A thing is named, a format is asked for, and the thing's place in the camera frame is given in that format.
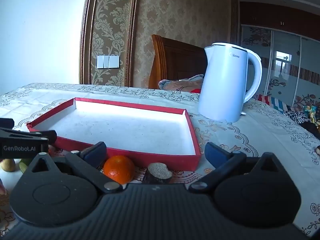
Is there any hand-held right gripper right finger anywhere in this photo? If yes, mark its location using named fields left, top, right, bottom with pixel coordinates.
left=188, top=142, right=290, bottom=194

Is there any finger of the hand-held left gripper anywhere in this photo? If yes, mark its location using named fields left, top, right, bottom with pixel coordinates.
left=12, top=129, right=57, bottom=146

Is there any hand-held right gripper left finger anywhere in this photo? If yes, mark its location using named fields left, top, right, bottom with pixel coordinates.
left=24, top=141, right=123, bottom=194

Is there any green cucumber piece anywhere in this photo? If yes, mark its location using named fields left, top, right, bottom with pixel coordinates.
left=19, top=158, right=34, bottom=173

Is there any tan longan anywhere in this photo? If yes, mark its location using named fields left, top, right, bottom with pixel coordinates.
left=0, top=159, right=16, bottom=172

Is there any orange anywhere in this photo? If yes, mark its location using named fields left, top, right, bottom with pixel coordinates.
left=103, top=155, right=136, bottom=183

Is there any red cardboard tray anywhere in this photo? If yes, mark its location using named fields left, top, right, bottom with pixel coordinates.
left=27, top=97, right=202, bottom=173

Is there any short dark sugarcane piece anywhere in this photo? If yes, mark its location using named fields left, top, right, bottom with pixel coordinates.
left=142, top=162, right=173, bottom=185

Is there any white electric kettle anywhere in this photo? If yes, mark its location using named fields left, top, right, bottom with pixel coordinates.
left=198, top=42, right=262, bottom=123

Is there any zigzag striped blanket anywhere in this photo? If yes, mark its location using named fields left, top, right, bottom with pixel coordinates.
left=252, top=94, right=287, bottom=113

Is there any folded cloth on chair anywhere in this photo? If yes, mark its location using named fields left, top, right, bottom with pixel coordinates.
left=159, top=74, right=204, bottom=93

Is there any dark floral cloth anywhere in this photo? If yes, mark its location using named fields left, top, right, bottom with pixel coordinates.
left=284, top=94, right=320, bottom=139

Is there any floral sliding door wardrobe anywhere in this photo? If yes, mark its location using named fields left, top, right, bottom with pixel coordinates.
left=239, top=1, right=320, bottom=110

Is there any white wall switch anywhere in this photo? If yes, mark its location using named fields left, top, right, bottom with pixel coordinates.
left=97, top=55, right=120, bottom=69

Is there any gilded wall panel frame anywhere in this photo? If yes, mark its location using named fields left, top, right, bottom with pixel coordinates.
left=79, top=0, right=140, bottom=87

